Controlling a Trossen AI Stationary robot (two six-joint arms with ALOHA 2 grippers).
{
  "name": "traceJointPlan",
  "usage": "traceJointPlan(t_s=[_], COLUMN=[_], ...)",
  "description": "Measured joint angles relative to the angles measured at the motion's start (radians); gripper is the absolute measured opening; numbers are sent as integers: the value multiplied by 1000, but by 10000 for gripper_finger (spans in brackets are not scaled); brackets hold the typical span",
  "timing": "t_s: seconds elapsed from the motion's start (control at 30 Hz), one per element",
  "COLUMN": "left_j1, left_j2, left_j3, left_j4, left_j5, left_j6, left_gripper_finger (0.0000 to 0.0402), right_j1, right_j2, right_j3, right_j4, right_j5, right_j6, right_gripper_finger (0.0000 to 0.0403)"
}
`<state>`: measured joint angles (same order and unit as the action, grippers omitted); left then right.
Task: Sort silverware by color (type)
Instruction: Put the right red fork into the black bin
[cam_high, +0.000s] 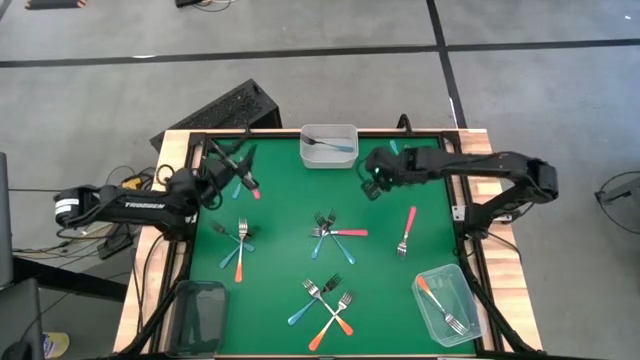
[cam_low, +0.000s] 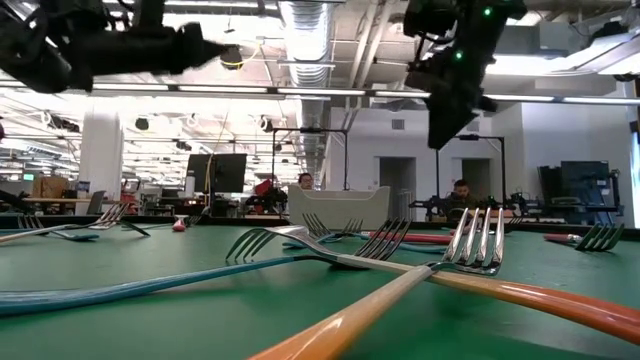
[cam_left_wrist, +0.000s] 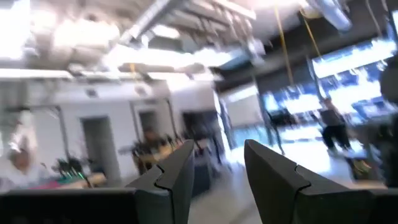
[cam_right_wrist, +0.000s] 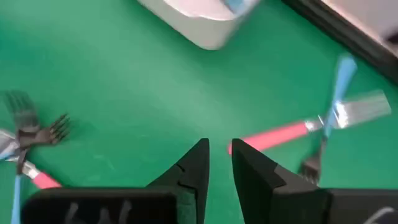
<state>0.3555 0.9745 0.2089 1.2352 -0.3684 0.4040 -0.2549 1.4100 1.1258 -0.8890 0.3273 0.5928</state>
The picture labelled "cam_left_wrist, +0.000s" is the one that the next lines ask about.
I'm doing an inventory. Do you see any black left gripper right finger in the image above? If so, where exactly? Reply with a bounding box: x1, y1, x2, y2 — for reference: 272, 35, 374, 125
244, 139, 371, 224

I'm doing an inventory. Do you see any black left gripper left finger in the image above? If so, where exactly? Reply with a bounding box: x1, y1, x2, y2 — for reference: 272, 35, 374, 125
126, 139, 195, 224

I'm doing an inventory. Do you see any background robot station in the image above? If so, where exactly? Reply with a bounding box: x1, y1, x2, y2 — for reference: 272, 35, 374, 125
118, 133, 187, 175

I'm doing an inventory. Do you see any person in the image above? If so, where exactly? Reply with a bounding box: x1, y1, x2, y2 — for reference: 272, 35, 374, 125
0, 108, 47, 190
136, 126, 170, 169
318, 96, 354, 153

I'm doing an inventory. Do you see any black equipment workstation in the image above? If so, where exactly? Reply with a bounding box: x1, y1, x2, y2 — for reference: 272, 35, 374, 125
182, 110, 225, 164

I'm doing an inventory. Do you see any grey door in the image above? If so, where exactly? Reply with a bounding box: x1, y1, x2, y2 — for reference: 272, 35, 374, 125
137, 110, 160, 133
81, 116, 121, 185

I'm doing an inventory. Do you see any yellow hanging cord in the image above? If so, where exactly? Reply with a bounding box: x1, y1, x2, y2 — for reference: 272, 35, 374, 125
300, 9, 322, 58
274, 6, 295, 88

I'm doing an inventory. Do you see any silver ventilation duct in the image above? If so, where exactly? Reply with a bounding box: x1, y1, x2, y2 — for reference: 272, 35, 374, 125
306, 0, 354, 32

